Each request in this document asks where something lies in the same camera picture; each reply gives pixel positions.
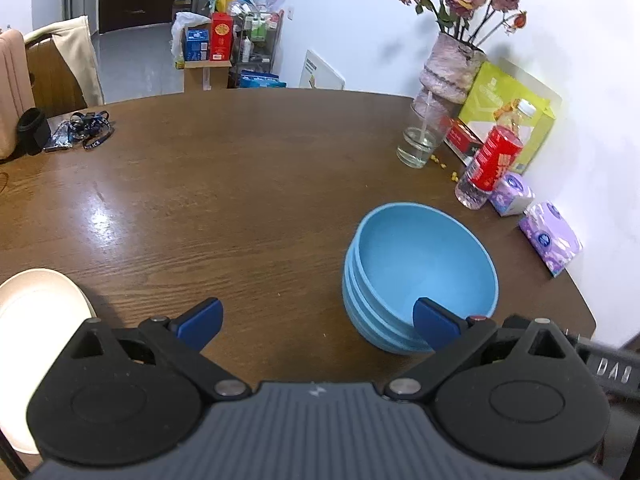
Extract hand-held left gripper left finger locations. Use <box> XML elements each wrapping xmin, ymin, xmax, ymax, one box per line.
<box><xmin>70</xmin><ymin>297</ymin><xmax>251</xmax><ymax>401</ymax></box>

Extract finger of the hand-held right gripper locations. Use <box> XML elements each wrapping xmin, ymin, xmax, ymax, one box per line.
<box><xmin>501</xmin><ymin>314</ymin><xmax>583</xmax><ymax>348</ymax></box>

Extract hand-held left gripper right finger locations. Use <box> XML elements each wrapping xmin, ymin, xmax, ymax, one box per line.
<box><xmin>384</xmin><ymin>297</ymin><xmax>576</xmax><ymax>403</ymax></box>

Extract purple tissue pack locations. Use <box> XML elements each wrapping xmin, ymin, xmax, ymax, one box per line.
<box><xmin>489</xmin><ymin>171</ymin><xmax>535</xmax><ymax>217</ymax></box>
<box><xmin>518</xmin><ymin>201</ymin><xmax>584</xmax><ymax>279</ymax></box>

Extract scattered yellow kernels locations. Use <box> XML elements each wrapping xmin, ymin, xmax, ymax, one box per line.
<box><xmin>429</xmin><ymin>155</ymin><xmax>462</xmax><ymax>184</ymax></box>

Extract red label bottle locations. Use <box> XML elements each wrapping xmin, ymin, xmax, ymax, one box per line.
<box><xmin>454</xmin><ymin>99</ymin><xmax>539</xmax><ymax>210</ymax></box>

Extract drinking glass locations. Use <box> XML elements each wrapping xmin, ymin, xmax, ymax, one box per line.
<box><xmin>396</xmin><ymin>89</ymin><xmax>444</xmax><ymax>170</ymax></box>

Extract small red box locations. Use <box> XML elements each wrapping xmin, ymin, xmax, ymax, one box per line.
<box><xmin>444</xmin><ymin>117</ymin><xmax>484</xmax><ymax>166</ymax></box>

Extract white straw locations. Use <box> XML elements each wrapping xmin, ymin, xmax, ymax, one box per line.
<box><xmin>422</xmin><ymin>91</ymin><xmax>434</xmax><ymax>147</ymax></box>

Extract green yellow box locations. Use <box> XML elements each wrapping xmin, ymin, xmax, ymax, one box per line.
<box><xmin>458</xmin><ymin>61</ymin><xmax>557</xmax><ymax>176</ymax></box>

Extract cardboard box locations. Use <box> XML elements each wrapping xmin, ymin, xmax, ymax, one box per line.
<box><xmin>183</xmin><ymin>59</ymin><xmax>234</xmax><ymax>93</ymax></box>

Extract blue packet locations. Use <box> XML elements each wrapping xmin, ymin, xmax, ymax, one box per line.
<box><xmin>238</xmin><ymin>72</ymin><xmax>281</xmax><ymax>89</ymax></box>

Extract black cylinder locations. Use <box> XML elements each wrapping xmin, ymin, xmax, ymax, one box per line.
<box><xmin>17</xmin><ymin>107</ymin><xmax>52</xmax><ymax>156</ymax></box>

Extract mottled pink vase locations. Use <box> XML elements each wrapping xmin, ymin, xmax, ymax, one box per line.
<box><xmin>418</xmin><ymin>32</ymin><xmax>487</xmax><ymax>106</ymax></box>

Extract white board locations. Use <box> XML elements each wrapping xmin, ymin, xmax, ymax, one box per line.
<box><xmin>299</xmin><ymin>49</ymin><xmax>346</xmax><ymax>92</ymax></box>

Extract blue box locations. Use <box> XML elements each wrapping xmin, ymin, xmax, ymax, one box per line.
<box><xmin>183</xmin><ymin>28</ymin><xmax>211</xmax><ymax>63</ymax></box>

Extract wooden chair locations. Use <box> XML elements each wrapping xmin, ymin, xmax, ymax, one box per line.
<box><xmin>24</xmin><ymin>35</ymin><xmax>89</xmax><ymax>119</ymax></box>

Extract chair with beige cloth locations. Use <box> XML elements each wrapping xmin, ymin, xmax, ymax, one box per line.
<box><xmin>23</xmin><ymin>15</ymin><xmax>105</xmax><ymax>109</ymax></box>

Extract white plastic bag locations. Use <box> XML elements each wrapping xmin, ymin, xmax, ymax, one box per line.
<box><xmin>170</xmin><ymin>11</ymin><xmax>212</xmax><ymax>69</ymax></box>

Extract pink suitcase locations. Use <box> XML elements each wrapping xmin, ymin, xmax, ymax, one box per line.
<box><xmin>0</xmin><ymin>29</ymin><xmax>37</xmax><ymax>161</ymax></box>

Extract blue lanyard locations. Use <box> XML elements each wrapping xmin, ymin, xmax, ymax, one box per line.
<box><xmin>44</xmin><ymin>110</ymin><xmax>115</xmax><ymax>153</ymax></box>

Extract wire rack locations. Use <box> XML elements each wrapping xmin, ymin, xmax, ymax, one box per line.
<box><xmin>228</xmin><ymin>10</ymin><xmax>284</xmax><ymax>79</ymax></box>

